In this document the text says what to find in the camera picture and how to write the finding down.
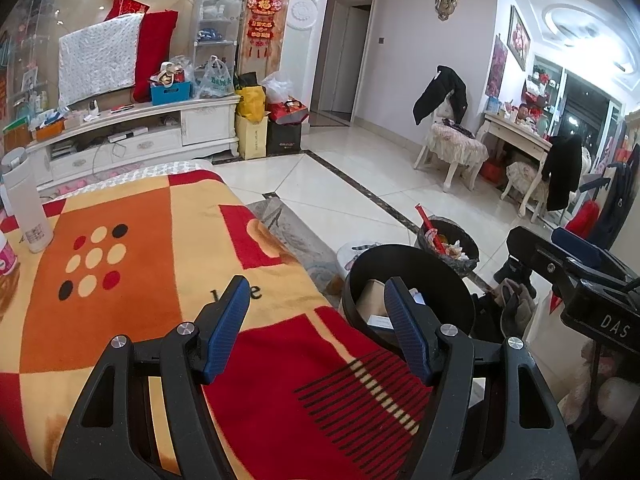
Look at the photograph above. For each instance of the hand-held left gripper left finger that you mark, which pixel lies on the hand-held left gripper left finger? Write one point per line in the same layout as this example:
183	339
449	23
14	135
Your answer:
227	330

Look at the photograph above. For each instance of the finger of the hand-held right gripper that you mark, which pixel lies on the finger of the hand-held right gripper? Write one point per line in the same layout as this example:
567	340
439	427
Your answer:
535	252
582	250

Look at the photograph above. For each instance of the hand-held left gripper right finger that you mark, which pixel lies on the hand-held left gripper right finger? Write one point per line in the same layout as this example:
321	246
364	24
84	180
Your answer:
410	335

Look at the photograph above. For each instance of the white medicine box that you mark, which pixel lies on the white medicine box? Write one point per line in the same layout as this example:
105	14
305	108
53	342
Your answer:
380	321

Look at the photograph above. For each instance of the black round bin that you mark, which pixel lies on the black round bin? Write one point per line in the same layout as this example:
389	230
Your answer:
450	280

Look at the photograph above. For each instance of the black shoes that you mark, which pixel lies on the black shoes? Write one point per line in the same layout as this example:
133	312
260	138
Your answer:
512	272

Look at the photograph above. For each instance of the brown cardboard piece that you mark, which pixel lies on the brown cardboard piece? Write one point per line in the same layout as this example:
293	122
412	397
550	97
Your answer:
372	297

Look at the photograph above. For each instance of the dark hanging coat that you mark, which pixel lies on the dark hanging coat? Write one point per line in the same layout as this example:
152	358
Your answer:
620	195

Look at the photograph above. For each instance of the small dark waste bin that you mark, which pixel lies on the small dark waste bin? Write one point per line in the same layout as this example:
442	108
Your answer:
467	255

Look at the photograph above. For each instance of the white stool with lace cover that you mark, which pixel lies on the white stool with lace cover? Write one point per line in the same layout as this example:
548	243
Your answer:
522	180

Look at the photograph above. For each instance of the black coat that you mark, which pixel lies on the black coat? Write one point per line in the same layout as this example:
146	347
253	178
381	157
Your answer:
562	170

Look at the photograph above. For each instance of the red bucket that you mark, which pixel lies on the red bucket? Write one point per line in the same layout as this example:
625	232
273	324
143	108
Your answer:
492	171

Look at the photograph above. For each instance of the cartoon print stool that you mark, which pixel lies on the cartoon print stool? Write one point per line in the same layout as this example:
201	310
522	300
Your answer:
345	257

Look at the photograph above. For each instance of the orange red patterned blanket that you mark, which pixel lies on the orange red patterned blanket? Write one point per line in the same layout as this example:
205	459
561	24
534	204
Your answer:
125	310

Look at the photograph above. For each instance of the grey rug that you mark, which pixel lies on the grey rug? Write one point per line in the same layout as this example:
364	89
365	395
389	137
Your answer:
295	240

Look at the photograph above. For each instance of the red stick wrapper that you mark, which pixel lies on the red stick wrapper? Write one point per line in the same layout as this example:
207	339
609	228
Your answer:
425	220

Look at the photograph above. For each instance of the white dressing table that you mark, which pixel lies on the white dressing table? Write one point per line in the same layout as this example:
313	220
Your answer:
515	135

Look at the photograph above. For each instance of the white chair with lace cover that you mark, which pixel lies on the white chair with lace cover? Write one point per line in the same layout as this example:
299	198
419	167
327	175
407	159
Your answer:
455	147

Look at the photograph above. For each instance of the black jacket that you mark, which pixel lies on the black jacket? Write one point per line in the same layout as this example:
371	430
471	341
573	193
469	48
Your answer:
440	92

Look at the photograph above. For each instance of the unframed red flower picture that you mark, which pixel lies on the unframed red flower picture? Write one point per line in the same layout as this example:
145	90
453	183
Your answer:
496	65

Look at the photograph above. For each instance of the beige paper bag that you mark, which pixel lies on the beige paper bag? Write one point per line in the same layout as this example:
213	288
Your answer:
252	137

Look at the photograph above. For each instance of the black shopping bag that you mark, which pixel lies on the black shopping bag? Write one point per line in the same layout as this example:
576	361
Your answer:
284	140

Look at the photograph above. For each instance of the white tv cabinet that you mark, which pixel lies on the white tv cabinet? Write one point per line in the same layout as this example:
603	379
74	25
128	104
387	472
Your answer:
200	125

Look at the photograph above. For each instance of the framed red flower picture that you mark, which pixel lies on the framed red flower picture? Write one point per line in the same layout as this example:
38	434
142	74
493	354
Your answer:
518	37

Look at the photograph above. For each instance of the white router box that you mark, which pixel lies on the white router box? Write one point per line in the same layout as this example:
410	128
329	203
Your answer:
127	135

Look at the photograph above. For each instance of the red gift bag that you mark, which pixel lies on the red gift bag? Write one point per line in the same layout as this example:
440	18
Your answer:
290	112

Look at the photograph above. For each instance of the yellow bag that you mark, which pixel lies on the yellow bag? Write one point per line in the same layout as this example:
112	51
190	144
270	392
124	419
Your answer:
250	102

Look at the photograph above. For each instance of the white thermos bottle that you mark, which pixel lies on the white thermos bottle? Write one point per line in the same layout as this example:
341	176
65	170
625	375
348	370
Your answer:
27	200

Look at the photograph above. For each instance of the blue plastic basket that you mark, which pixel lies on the blue plastic basket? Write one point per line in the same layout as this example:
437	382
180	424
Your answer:
170	94

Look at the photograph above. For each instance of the clear white plastic bag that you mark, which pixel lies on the clear white plastic bag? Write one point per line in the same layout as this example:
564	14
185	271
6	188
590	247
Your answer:
277	87

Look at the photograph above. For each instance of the white green printed plastic bag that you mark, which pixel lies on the white green printed plastic bag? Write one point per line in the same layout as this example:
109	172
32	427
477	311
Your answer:
215	80

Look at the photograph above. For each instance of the orange tray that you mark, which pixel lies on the orange tray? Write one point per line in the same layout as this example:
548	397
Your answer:
50	130

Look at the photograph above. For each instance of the white door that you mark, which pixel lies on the white door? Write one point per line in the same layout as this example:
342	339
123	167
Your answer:
345	60

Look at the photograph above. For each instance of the red cloth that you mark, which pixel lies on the red cloth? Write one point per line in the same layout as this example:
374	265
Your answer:
157	50

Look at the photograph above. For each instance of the white quilted cloth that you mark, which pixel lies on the white quilted cloth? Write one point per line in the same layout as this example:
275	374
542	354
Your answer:
100	60

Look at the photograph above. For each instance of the clear shelf unit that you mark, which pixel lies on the clear shelf unit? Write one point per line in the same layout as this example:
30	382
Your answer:
217	10

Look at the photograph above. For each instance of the clear display cabinet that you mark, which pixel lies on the clear display cabinet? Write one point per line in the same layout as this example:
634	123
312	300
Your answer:
25	50

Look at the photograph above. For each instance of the red knot wall decoration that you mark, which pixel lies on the red knot wall decoration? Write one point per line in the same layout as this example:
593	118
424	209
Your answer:
264	7

